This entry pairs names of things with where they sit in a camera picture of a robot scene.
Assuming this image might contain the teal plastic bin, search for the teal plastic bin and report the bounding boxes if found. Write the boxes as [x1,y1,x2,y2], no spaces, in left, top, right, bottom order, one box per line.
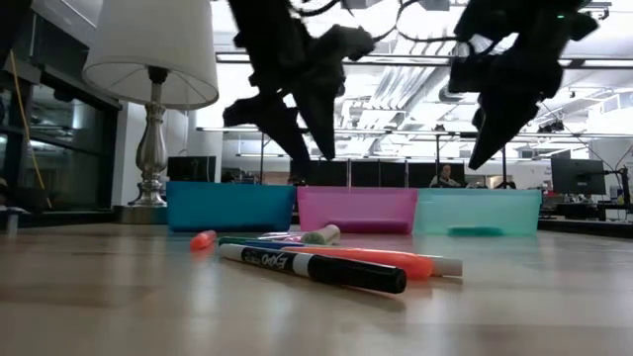
[413,188,543,237]

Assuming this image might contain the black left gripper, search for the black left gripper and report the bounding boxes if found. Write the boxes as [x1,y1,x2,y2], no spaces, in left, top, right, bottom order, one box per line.
[222,22,377,174]

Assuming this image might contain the orange Expo marker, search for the orange Expo marker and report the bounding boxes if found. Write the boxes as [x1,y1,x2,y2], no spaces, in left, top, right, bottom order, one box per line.
[284,245,436,281]

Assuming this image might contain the overhead beam with light strips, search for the overhead beam with light strips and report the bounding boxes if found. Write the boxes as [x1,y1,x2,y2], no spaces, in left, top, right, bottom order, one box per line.
[215,51,633,70]

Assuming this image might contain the pink plastic bin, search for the pink plastic bin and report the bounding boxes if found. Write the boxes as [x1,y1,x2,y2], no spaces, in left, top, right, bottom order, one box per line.
[295,186,419,235]

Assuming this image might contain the black Expo marker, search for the black Expo marker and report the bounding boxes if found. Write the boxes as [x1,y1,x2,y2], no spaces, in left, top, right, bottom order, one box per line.
[219,242,408,296]

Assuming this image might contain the green Expo marker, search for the green Expo marker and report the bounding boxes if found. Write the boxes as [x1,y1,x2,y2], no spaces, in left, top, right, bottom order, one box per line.
[218,235,258,247]

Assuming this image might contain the orange highlighter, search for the orange highlighter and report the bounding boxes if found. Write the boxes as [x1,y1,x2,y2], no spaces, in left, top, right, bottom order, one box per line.
[189,228,219,252]

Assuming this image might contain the black monitor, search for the black monitor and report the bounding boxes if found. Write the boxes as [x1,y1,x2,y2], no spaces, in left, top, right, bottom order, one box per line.
[166,155,218,185]

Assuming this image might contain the black partition panels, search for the black partition panels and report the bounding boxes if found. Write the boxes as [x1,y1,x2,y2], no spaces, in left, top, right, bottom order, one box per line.
[289,158,466,189]

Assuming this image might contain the black monitor on arm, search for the black monitor on arm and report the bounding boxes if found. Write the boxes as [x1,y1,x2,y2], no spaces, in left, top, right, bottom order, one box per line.
[550,156,607,196]

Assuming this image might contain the yellow cable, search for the yellow cable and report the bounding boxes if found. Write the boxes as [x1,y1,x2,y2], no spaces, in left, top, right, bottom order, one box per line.
[6,46,52,210]

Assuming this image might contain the background rig frame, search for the background rig frame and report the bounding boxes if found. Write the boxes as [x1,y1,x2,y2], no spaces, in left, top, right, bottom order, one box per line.
[196,126,510,188]

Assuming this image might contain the dark background desk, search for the dark background desk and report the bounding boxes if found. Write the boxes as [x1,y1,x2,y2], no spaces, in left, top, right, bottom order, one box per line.
[536,200,633,237]

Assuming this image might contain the blue plastic bin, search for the blue plastic bin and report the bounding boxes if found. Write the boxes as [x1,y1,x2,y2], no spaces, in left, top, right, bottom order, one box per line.
[165,180,297,233]

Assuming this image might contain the white shade table lamp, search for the white shade table lamp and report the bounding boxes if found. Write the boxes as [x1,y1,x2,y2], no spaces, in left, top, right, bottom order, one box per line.
[81,0,221,226]

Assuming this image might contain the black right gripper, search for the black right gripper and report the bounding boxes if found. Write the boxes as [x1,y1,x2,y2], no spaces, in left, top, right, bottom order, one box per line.
[449,39,565,171]

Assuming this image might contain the thin yellow highlighter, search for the thin yellow highlighter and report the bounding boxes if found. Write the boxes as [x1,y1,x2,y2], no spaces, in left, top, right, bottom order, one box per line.
[446,225,504,237]

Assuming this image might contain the person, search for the person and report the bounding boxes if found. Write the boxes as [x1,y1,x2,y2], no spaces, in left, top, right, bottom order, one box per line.
[428,163,464,189]

